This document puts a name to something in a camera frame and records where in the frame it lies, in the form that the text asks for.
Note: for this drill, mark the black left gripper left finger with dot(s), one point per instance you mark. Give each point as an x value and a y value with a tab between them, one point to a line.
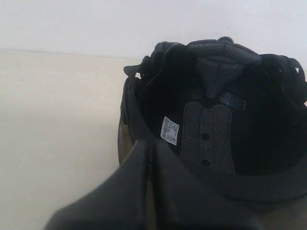
117	204

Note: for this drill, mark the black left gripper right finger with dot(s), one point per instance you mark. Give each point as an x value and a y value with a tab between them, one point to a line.
182	202

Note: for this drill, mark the black helmet with tinted visor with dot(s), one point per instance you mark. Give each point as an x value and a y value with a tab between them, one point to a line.
236	120

